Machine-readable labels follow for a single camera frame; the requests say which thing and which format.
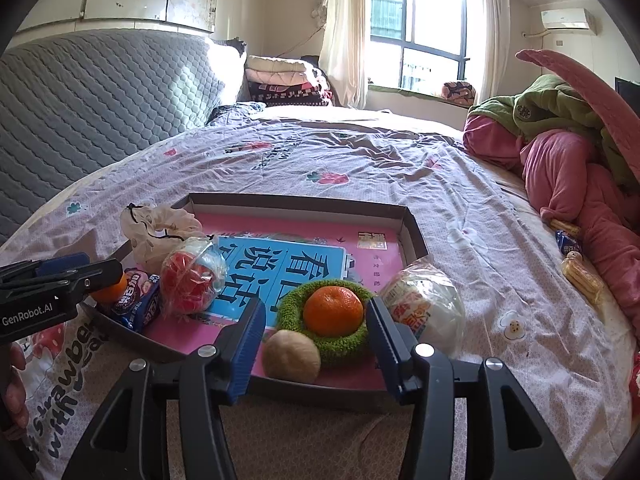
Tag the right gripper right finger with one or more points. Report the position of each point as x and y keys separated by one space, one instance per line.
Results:
x=506 y=436

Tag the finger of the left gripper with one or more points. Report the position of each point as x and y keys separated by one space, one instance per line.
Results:
x=79 y=282
x=28 y=269

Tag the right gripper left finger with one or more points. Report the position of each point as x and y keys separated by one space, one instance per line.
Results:
x=127 y=437

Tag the orange tangerine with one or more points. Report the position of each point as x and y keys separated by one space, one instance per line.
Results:
x=333 y=311
x=111 y=294

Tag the dark cookie snack packet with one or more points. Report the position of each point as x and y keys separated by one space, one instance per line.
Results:
x=140 y=303

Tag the cream floral cloth pouch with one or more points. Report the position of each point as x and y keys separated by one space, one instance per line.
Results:
x=154 y=232

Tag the red egg toy packet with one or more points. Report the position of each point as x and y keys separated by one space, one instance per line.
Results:
x=192 y=275

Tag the white egg toy packet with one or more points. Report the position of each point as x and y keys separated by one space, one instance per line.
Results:
x=422 y=297

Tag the tan walnut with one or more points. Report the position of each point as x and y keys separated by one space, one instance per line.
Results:
x=291 y=356

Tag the person's left hand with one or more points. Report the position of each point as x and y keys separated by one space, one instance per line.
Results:
x=14 y=393

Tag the pink and blue book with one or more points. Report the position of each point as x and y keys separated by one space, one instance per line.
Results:
x=269 y=257

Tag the pink floral bed quilt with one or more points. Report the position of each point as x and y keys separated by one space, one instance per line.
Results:
x=518 y=305

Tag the floral scrunchie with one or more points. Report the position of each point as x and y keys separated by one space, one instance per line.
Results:
x=634 y=388

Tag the grey quilted headboard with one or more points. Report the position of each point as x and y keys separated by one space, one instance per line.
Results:
x=73 y=104

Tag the yellow biscuit packet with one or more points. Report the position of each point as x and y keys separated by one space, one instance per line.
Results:
x=579 y=275

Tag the dark cardboard box tray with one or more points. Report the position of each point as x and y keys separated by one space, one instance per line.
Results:
x=357 y=387

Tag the blue snack packet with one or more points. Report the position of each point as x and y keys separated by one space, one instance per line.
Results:
x=567 y=244

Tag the small biscuit packet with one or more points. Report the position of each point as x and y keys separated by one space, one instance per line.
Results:
x=568 y=228

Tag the pink crumpled blanket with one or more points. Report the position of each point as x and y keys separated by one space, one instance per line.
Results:
x=564 y=182

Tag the stack of folded blankets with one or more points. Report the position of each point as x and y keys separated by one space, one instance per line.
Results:
x=287 y=81

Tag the green garment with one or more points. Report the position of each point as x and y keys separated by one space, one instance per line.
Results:
x=551 y=103

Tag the folded cloth on windowsill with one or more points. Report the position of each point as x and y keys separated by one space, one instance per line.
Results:
x=459 y=92

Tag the cream curtain left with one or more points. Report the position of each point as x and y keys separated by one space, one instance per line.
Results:
x=343 y=55

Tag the cream curtain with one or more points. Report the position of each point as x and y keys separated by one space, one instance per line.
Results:
x=343 y=55
x=497 y=34

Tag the black television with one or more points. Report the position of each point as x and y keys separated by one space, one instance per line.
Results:
x=630 y=92

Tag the cream curtain right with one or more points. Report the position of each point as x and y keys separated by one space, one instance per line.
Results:
x=497 y=34

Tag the white air conditioner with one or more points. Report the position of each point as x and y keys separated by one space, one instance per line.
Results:
x=569 y=20

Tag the window with dark frame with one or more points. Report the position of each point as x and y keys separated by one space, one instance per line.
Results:
x=417 y=45

